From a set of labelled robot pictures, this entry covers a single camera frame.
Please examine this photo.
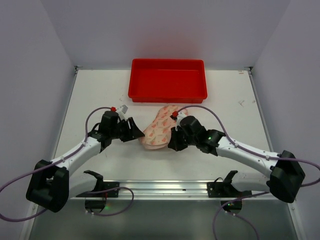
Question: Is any floral mesh laundry bag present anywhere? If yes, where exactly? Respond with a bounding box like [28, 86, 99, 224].
[139, 105, 181, 150]

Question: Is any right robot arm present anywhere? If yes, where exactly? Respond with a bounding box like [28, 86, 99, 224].
[168, 111, 306, 203]

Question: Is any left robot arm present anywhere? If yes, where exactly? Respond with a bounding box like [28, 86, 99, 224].
[26, 110, 144, 213]

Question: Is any red plastic tray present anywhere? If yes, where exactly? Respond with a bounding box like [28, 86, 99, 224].
[128, 58, 208, 104]

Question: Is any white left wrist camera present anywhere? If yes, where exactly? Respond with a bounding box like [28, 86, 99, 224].
[110, 105, 128, 121]

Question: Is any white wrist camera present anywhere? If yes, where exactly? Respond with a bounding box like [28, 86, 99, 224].
[170, 110, 188, 131]
[110, 105, 128, 121]

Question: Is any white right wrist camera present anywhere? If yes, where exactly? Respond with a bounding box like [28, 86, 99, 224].
[170, 110, 188, 131]

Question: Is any aluminium mounting rail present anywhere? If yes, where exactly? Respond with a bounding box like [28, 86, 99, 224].
[72, 179, 271, 201]

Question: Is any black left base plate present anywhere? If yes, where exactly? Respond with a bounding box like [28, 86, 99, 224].
[100, 181, 120, 198]

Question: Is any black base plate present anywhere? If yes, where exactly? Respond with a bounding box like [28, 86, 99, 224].
[206, 177, 228, 198]
[100, 181, 120, 198]

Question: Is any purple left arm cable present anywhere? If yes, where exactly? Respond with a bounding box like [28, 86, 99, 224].
[0, 106, 135, 222]

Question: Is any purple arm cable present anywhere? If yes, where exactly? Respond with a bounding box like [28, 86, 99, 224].
[0, 106, 135, 222]
[178, 104, 320, 240]

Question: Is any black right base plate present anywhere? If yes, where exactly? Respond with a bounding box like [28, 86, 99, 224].
[206, 177, 228, 198]

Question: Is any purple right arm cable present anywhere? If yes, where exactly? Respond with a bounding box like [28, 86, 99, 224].
[178, 104, 320, 240]

